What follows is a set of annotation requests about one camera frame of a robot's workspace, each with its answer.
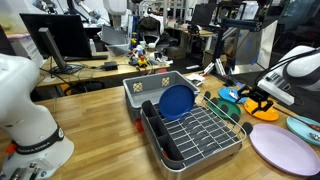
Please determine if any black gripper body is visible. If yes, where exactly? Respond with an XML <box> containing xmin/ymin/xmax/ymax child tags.
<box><xmin>250</xmin><ymin>87</ymin><xmax>275</xmax><ymax>105</ymax></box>

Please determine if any green plate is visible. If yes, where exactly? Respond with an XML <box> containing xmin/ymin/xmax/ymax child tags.
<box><xmin>206</xmin><ymin>97</ymin><xmax>242</xmax><ymax>120</ymax></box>

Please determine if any yellow plate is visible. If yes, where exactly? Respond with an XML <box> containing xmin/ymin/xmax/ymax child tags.
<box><xmin>243</xmin><ymin>98</ymin><xmax>280</xmax><ymax>122</ymax></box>

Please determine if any sky blue plate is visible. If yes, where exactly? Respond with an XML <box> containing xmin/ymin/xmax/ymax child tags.
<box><xmin>218</xmin><ymin>86</ymin><xmax>249</xmax><ymax>104</ymax></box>

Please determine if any pale teal plate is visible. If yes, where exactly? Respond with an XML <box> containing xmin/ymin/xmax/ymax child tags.
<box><xmin>285</xmin><ymin>115</ymin><xmax>320</xmax><ymax>147</ymax></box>

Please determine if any large pale pink plate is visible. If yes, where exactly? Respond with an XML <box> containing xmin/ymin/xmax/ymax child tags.
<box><xmin>249</xmin><ymin>123</ymin><xmax>320</xmax><ymax>177</ymax></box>

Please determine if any dark blue plate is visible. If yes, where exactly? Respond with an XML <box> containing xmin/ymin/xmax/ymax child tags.
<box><xmin>158</xmin><ymin>83</ymin><xmax>196</xmax><ymax>122</ymax></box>

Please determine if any silver spoon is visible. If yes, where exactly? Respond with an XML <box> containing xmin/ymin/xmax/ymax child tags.
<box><xmin>228</xmin><ymin>89</ymin><xmax>240</xmax><ymax>101</ymax></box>

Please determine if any white box with markers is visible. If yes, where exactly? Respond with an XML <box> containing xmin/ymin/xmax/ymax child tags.
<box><xmin>185</xmin><ymin>72</ymin><xmax>207</xmax><ymax>87</ymax></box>

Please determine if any brown wooden stick utensil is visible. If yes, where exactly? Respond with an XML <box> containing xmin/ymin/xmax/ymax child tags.
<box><xmin>273</xmin><ymin>107</ymin><xmax>320</xmax><ymax>132</ymax></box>

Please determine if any grey plastic bin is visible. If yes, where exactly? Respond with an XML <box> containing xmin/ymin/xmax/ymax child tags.
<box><xmin>122</xmin><ymin>70</ymin><xmax>201</xmax><ymax>123</ymax></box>

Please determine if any yellow toy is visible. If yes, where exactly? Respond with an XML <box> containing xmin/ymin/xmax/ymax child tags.
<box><xmin>137</xmin><ymin>54</ymin><xmax>149</xmax><ymax>68</ymax></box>

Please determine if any office chair with black jacket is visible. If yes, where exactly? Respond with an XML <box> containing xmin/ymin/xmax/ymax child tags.
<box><xmin>135</xmin><ymin>14</ymin><xmax>172</xmax><ymax>45</ymax></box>

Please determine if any small black box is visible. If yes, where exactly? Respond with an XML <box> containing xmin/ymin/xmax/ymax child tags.
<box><xmin>103</xmin><ymin>60</ymin><xmax>119</xmax><ymax>71</ymax></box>

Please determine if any tilted grey tray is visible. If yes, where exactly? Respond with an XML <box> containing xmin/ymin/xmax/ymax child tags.
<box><xmin>100</xmin><ymin>24</ymin><xmax>132</xmax><ymax>57</ymax></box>

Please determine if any wooden desk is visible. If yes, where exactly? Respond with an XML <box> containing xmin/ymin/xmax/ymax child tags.
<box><xmin>33</xmin><ymin>51</ymin><xmax>171</xmax><ymax>89</ymax></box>

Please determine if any computer monitor on stand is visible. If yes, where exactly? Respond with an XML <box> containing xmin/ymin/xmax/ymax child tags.
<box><xmin>19</xmin><ymin>13</ymin><xmax>93</xmax><ymax>75</ymax></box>

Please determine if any black vertical stand frame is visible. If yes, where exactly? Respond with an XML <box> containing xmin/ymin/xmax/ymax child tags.
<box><xmin>213</xmin><ymin>16</ymin><xmax>265</xmax><ymax>73</ymax></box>

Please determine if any grey wire dish rack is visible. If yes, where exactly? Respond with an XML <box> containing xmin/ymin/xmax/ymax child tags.
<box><xmin>139</xmin><ymin>91</ymin><xmax>254</xmax><ymax>180</ymax></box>

